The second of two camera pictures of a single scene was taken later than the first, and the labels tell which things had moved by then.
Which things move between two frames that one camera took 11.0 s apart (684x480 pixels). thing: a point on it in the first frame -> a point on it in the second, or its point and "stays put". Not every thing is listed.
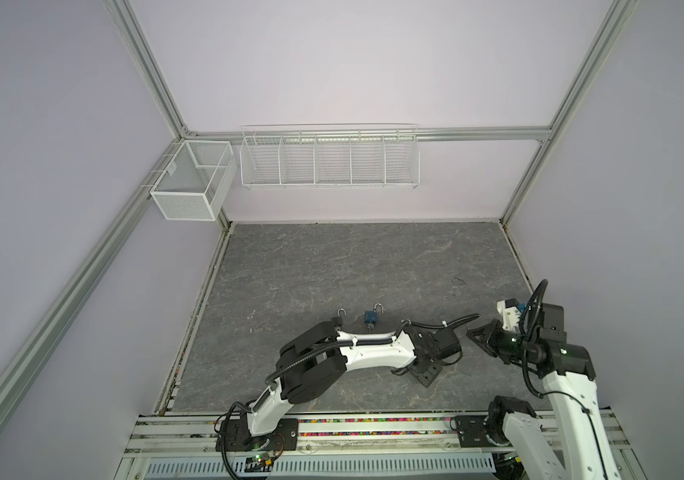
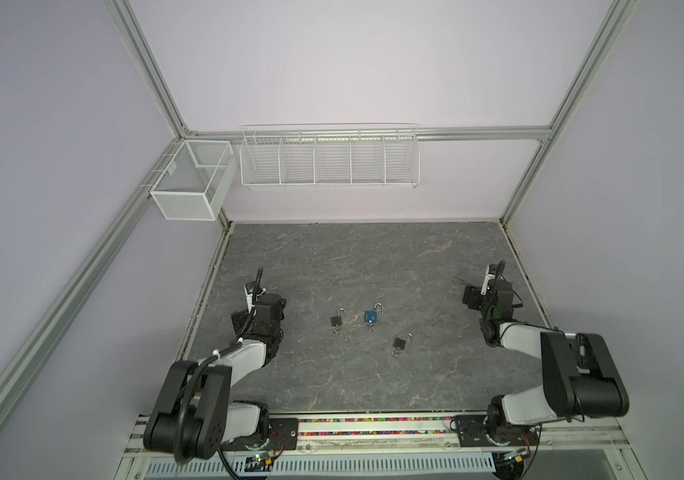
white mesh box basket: x=194 y=186 stays put
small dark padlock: x=338 y=321 stays put
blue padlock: x=372 y=316 stays put
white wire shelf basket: x=320 y=156 stays put
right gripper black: x=491 y=330 -> x=471 y=296
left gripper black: x=427 y=379 -> x=239 y=320
